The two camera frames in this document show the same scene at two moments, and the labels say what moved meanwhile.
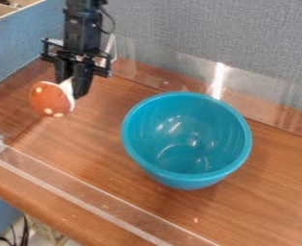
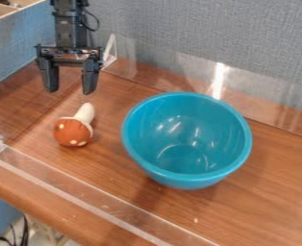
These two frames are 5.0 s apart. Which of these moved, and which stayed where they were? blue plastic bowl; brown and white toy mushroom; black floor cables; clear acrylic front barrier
Moved: brown and white toy mushroom
Stayed: blue plastic bowl; clear acrylic front barrier; black floor cables
